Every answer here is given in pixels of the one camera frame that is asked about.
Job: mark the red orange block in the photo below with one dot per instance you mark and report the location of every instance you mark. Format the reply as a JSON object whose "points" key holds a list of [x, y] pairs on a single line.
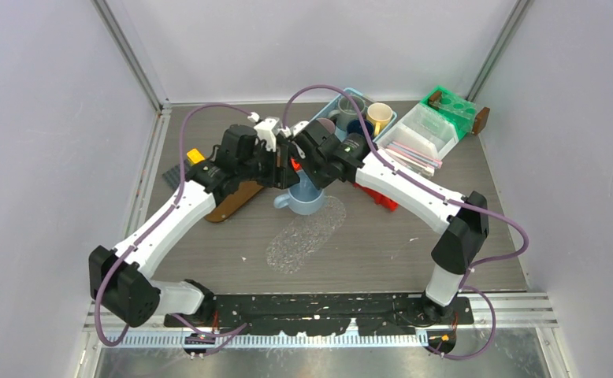
{"points": [[295, 165]]}

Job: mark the white plastic bin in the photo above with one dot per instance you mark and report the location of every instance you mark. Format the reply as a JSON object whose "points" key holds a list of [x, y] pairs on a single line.
{"points": [[402, 133]]}

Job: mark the clear textured oval tray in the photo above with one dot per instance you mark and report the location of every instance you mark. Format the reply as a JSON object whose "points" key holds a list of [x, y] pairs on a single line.
{"points": [[304, 236]]}

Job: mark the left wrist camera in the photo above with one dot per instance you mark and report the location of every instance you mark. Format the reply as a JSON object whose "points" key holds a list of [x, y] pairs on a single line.
{"points": [[268, 130]]}

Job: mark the grey toothbrush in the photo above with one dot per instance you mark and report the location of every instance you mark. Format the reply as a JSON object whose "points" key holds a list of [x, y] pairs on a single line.
{"points": [[413, 164]]}

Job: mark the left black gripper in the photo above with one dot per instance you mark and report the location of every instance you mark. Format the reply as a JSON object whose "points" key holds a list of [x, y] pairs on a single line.
{"points": [[277, 176]]}

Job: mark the green plastic bin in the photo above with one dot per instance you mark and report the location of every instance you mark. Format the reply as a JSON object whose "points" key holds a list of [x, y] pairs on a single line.
{"points": [[460, 112]]}

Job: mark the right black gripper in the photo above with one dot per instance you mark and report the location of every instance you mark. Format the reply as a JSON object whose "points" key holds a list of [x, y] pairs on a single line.
{"points": [[320, 183]]}

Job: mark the yellow mug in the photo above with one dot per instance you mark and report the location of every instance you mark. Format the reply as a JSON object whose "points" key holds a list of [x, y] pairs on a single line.
{"points": [[379, 114]]}

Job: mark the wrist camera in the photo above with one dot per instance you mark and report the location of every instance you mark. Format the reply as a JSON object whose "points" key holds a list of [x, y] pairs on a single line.
{"points": [[291, 133], [268, 130]]}

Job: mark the grey mug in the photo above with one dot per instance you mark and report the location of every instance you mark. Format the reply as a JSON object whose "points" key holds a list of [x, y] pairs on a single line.
{"points": [[345, 110]]}

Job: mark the brown wooden oval tray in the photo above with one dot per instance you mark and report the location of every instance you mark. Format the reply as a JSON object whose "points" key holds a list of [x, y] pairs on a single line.
{"points": [[235, 201]]}

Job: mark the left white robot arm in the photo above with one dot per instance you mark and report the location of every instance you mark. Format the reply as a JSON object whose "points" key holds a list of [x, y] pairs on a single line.
{"points": [[121, 278]]}

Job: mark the red plastic bin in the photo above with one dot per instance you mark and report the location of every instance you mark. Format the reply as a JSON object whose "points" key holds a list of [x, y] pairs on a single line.
{"points": [[379, 198]]}

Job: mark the pink toothbrush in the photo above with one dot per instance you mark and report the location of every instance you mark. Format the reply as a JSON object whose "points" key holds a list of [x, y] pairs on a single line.
{"points": [[430, 160]]}

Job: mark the yellow building brick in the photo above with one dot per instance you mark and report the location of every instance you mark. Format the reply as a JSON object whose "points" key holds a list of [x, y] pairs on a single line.
{"points": [[194, 156]]}

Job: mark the mauve mug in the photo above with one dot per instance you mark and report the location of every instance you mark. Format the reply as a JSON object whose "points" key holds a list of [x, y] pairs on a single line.
{"points": [[328, 124]]}

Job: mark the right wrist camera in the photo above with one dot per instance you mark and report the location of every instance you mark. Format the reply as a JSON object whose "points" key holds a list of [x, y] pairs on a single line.
{"points": [[291, 133]]}

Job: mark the light blue mug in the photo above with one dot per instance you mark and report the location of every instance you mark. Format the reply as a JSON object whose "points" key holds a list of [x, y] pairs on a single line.
{"points": [[302, 198]]}

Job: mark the dark blue mug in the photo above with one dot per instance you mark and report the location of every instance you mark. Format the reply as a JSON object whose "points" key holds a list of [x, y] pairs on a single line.
{"points": [[359, 128]]}

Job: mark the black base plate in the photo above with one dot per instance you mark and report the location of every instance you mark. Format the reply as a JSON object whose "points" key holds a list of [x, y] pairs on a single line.
{"points": [[325, 314]]}

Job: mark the grey building baseplate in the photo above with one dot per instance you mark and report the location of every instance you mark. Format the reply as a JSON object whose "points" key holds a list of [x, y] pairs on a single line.
{"points": [[172, 177]]}

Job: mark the clear acrylic toothbrush holder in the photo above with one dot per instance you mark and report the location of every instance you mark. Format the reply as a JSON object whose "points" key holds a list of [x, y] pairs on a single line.
{"points": [[428, 123]]}

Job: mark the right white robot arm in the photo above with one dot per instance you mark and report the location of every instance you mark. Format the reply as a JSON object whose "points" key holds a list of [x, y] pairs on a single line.
{"points": [[461, 229]]}

